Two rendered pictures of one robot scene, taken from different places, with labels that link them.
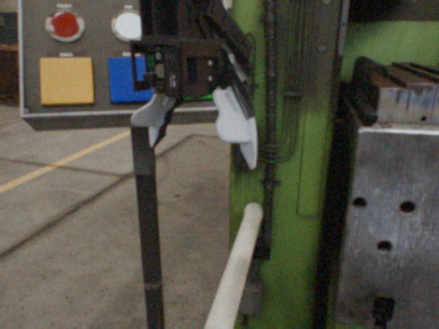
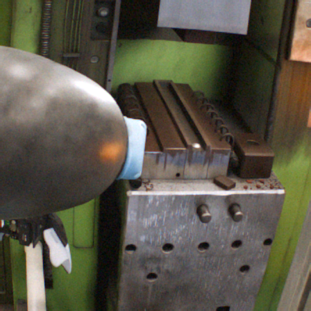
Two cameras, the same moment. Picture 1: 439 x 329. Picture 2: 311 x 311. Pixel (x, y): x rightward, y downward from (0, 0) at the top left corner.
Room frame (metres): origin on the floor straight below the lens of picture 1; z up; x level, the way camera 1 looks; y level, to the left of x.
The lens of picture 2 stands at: (-0.38, 0.21, 1.56)
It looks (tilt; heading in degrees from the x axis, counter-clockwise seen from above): 27 degrees down; 333
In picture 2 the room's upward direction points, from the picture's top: 7 degrees clockwise
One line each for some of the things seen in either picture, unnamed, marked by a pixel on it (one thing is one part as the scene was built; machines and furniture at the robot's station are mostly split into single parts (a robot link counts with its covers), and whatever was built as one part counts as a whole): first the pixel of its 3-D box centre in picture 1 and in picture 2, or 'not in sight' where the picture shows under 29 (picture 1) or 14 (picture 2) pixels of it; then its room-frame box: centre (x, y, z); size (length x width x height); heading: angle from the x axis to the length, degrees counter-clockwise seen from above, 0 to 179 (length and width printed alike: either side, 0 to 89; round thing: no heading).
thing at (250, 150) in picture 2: not in sight; (250, 155); (0.70, -0.59, 0.95); 0.12 x 0.08 x 0.06; 167
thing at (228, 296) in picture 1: (239, 258); (36, 300); (0.68, -0.04, 0.62); 0.44 x 0.05 x 0.05; 167
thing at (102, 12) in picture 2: not in sight; (102, 19); (0.88, -0.24, 1.24); 0.03 x 0.03 x 0.07; 77
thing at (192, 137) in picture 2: (422, 70); (178, 110); (0.88, -0.47, 0.99); 0.42 x 0.05 x 0.01; 167
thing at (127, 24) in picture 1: (129, 25); not in sight; (0.65, 0.15, 1.09); 0.05 x 0.03 x 0.04; 77
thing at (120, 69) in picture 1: (133, 80); not in sight; (0.61, 0.14, 1.01); 0.07 x 0.05 x 0.07; 102
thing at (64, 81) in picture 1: (68, 82); not in sight; (0.59, 0.24, 1.01); 0.07 x 0.05 x 0.07; 102
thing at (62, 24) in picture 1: (65, 24); not in sight; (0.63, 0.25, 1.09); 0.05 x 0.03 x 0.04; 77
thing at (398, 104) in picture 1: (408, 86); (167, 123); (0.89, -0.45, 0.96); 0.42 x 0.20 x 0.09; 167
